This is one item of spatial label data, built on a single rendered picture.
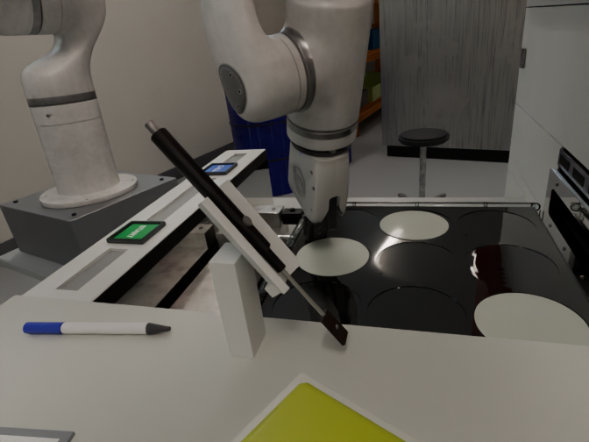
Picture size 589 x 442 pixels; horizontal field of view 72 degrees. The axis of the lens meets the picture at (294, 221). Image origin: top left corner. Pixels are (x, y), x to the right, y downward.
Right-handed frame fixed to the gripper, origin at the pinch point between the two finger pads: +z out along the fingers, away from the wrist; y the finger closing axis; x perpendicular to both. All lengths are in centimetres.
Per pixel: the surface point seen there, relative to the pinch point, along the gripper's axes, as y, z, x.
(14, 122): -250, 100, -108
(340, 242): 3.5, 0.9, 2.4
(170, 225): -4.8, -2.4, -20.0
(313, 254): 4.7, 0.5, -2.3
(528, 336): 27.7, -7.8, 9.8
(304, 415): 32.5, -23.7, -15.2
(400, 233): 5.6, 0.1, 11.1
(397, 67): -248, 103, 183
